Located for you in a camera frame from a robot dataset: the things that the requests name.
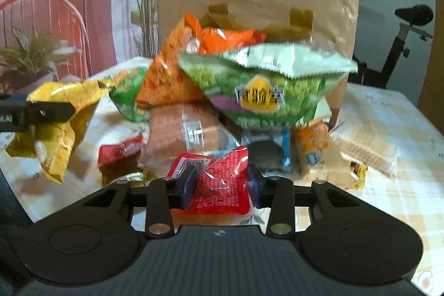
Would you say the dark bun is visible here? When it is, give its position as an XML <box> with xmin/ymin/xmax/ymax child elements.
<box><xmin>241</xmin><ymin>129</ymin><xmax>294</xmax><ymax>174</ymax></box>

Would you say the yellow snack bag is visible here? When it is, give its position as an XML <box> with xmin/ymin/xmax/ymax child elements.
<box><xmin>5</xmin><ymin>79</ymin><xmax>115</xmax><ymax>184</ymax></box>

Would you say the red snack packet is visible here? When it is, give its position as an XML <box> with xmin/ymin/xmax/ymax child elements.
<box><xmin>97</xmin><ymin>134</ymin><xmax>146</xmax><ymax>186</ymax></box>
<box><xmin>167</xmin><ymin>146</ymin><xmax>251</xmax><ymax>216</ymax></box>

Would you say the brown biscuit pack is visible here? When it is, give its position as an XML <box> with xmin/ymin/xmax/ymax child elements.
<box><xmin>138</xmin><ymin>102</ymin><xmax>230</xmax><ymax>166</ymax></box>

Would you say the clear cracker pack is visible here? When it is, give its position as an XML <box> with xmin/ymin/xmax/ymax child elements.
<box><xmin>332</xmin><ymin>129</ymin><xmax>400</xmax><ymax>177</ymax></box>

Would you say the pale green snack bag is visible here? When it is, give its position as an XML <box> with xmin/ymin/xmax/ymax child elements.
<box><xmin>177</xmin><ymin>43</ymin><xmax>359</xmax><ymax>131</ymax></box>

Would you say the green chip bag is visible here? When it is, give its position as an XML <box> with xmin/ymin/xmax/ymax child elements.
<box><xmin>109</xmin><ymin>67</ymin><xmax>149</xmax><ymax>122</ymax></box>

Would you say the orange chip bag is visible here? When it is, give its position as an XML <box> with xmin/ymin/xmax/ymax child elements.
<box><xmin>135</xmin><ymin>10</ymin><xmax>266</xmax><ymax>108</ymax></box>

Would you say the orange small snack pack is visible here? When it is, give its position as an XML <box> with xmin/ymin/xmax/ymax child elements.
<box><xmin>291</xmin><ymin>122</ymin><xmax>367</xmax><ymax>189</ymax></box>

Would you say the printed fabric backdrop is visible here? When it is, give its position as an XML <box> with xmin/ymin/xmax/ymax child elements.
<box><xmin>1</xmin><ymin>0</ymin><xmax>159</xmax><ymax>94</ymax></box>

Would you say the checkered tablecloth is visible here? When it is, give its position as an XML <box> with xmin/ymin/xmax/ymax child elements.
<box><xmin>1</xmin><ymin>84</ymin><xmax>443</xmax><ymax>295</ymax></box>

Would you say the wooden door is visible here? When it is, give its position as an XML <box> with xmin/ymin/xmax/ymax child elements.
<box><xmin>418</xmin><ymin>0</ymin><xmax>443</xmax><ymax>134</ymax></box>

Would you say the cardboard box with plastic liner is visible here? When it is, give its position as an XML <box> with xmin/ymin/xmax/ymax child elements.
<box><xmin>157</xmin><ymin>0</ymin><xmax>362</xmax><ymax>129</ymax></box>

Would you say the black exercise bike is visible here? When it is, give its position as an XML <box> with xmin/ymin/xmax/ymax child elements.
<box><xmin>349</xmin><ymin>0</ymin><xmax>434</xmax><ymax>90</ymax></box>

